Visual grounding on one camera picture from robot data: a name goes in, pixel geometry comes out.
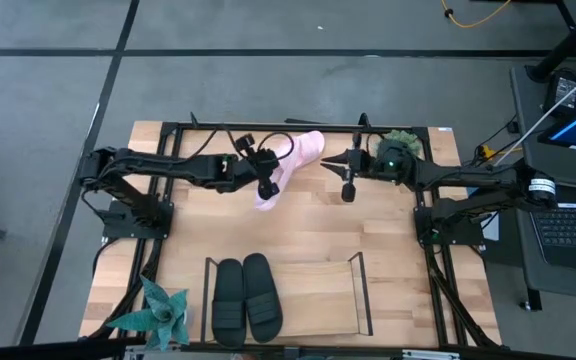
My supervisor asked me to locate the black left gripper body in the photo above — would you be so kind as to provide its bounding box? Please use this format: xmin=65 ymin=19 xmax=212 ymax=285
xmin=235 ymin=132 xmax=283 ymax=202

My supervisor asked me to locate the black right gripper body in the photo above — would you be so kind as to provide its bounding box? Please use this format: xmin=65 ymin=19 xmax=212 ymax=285
xmin=341 ymin=130 xmax=375 ymax=204

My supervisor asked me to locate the pink rubber slide sandal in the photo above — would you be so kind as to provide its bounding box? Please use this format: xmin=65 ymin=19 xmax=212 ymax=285
xmin=253 ymin=130 xmax=326 ymax=212

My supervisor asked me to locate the black rubber slide sandal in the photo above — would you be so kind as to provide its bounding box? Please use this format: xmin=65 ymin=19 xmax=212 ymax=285
xmin=210 ymin=258 xmax=248 ymax=349
xmin=242 ymin=252 xmax=285 ymax=345

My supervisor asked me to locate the bushy green potted plant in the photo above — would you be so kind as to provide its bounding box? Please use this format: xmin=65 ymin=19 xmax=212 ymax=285
xmin=373 ymin=128 xmax=423 ymax=160

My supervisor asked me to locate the grey side desk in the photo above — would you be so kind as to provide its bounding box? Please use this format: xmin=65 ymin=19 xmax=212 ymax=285
xmin=510 ymin=64 xmax=576 ymax=311

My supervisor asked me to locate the teal succulent in white pot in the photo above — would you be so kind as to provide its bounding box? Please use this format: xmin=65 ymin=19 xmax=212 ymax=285
xmin=105 ymin=273 xmax=192 ymax=352

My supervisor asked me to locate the black power adapter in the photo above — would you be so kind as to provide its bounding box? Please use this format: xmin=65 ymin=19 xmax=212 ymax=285
xmin=542 ymin=69 xmax=576 ymax=116

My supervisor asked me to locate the black laptop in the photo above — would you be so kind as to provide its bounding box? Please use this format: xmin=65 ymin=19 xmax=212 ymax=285
xmin=515 ymin=184 xmax=576 ymax=291

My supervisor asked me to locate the black stand leg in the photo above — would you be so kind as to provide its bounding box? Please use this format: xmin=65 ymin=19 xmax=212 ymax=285
xmin=525 ymin=0 xmax=576 ymax=84

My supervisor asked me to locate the black metal table frame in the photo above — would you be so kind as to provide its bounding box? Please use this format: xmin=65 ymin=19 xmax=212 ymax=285
xmin=85 ymin=119 xmax=504 ymax=351

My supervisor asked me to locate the yellow cable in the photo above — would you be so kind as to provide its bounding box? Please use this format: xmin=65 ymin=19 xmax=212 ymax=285
xmin=441 ymin=0 xmax=512 ymax=29

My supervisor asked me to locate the white cable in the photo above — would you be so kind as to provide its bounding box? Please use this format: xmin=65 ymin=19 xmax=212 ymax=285
xmin=493 ymin=62 xmax=576 ymax=167

